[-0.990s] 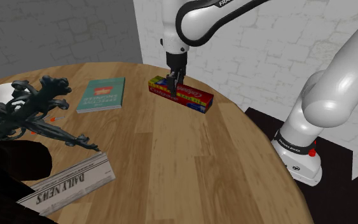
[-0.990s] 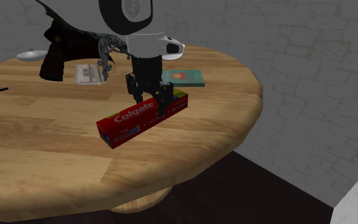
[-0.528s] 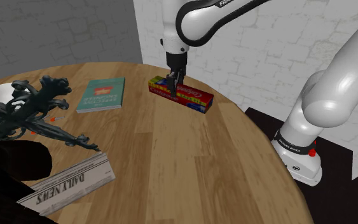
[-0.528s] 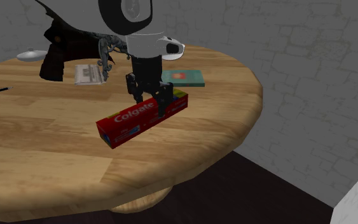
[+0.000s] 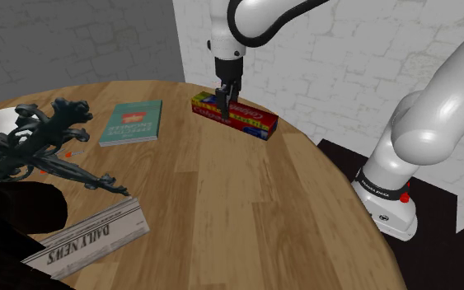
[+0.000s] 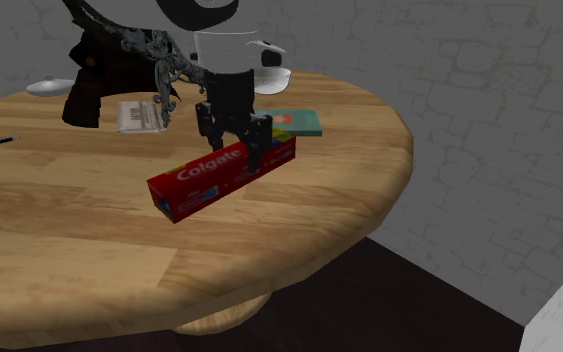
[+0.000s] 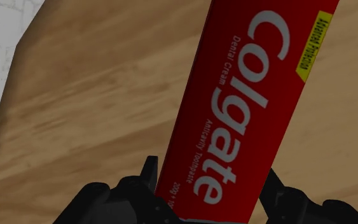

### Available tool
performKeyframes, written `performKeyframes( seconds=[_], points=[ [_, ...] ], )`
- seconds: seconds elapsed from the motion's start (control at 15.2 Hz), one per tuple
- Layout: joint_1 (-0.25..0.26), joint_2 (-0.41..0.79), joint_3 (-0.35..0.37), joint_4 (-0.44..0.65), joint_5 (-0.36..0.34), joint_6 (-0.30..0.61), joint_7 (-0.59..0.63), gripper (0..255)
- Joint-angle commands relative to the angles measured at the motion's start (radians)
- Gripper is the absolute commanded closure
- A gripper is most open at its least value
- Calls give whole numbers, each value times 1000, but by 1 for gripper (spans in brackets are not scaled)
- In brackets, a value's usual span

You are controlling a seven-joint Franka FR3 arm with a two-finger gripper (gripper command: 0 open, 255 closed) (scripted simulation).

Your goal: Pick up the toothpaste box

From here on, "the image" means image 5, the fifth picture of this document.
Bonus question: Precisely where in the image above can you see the red toothpaste box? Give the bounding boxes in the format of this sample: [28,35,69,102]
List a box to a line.
[190,91,279,141]

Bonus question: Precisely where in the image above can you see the teal book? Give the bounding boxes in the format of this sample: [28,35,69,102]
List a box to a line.
[98,99,164,148]

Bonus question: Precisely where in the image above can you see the round wooden table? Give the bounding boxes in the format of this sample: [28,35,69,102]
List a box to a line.
[0,79,409,290]

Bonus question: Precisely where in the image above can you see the folded newspaper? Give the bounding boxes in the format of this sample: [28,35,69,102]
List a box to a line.
[21,196,152,281]

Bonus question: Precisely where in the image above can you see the black ornate iron candelabra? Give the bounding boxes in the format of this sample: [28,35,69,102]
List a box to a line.
[0,96,132,198]

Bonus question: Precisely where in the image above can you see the dark brown rounded object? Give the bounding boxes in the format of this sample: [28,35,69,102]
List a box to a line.
[0,171,77,290]

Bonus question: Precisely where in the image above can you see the dark robot stand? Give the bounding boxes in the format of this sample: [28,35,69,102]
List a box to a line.
[316,138,464,290]

